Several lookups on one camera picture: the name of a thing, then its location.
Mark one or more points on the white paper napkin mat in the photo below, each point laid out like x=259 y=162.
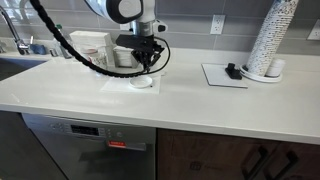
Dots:
x=121 y=85

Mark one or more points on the small black block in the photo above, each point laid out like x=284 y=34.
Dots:
x=232 y=72

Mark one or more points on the white saucer plate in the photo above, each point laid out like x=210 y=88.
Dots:
x=140 y=82

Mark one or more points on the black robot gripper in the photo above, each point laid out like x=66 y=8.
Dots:
x=144 y=49

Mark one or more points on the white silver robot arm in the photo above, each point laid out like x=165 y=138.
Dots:
x=141 y=15

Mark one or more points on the short stack white lids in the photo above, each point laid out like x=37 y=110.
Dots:
x=275 y=68

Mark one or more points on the sugar packet holder box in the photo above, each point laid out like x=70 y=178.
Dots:
x=124 y=58

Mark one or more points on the patterned paper cup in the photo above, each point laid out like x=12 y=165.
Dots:
x=98 y=59

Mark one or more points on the blue sponge cloth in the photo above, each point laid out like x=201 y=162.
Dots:
x=38 y=49

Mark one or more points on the white square tile board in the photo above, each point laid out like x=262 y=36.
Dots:
x=217 y=76

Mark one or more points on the white round cup tray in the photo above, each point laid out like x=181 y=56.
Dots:
x=263 y=79

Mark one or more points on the white wall outlet right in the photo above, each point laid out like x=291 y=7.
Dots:
x=217 y=24

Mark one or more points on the stainless dishwasher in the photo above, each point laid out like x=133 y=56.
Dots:
x=89 y=150

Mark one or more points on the dark wood cabinet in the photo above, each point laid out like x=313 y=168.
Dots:
x=184 y=155

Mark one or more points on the kitchen sink basin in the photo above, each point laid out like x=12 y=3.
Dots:
x=11 y=67

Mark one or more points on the chrome sink button fixture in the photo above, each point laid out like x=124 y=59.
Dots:
x=53 y=52

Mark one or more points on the white paper towel dispenser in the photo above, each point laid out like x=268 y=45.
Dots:
x=98 y=40

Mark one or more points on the chrome faucet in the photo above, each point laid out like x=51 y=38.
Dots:
x=21 y=46

